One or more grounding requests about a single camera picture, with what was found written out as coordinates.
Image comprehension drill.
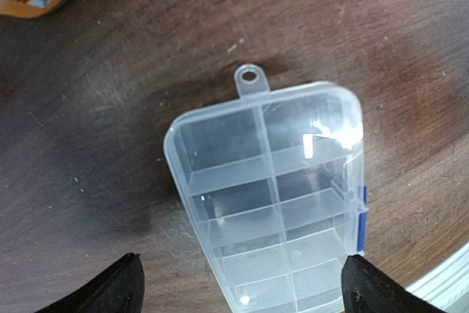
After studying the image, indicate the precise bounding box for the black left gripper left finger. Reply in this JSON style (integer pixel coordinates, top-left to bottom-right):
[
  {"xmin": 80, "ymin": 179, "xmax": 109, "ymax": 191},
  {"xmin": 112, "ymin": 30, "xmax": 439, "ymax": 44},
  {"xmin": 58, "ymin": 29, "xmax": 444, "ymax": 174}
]
[{"xmin": 39, "ymin": 253, "xmax": 145, "ymax": 313}]

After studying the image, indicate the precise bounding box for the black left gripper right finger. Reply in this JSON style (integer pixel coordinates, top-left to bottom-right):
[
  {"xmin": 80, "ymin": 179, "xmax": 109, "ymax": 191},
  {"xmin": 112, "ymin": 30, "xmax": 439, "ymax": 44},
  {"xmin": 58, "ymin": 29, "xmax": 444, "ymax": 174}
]
[{"xmin": 341, "ymin": 254, "xmax": 442, "ymax": 313}]

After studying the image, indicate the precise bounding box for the clear plastic pill organizer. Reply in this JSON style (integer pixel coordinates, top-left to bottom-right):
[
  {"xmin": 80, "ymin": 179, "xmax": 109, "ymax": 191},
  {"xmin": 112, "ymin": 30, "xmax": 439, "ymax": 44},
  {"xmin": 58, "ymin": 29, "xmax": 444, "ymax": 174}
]
[{"xmin": 163, "ymin": 64, "xmax": 368, "ymax": 312}]

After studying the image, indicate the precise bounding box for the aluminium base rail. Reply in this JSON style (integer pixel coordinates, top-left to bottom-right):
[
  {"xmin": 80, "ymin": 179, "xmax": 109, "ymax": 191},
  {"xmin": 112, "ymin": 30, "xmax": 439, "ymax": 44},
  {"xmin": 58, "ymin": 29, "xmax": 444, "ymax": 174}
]
[{"xmin": 407, "ymin": 243, "xmax": 469, "ymax": 312}]

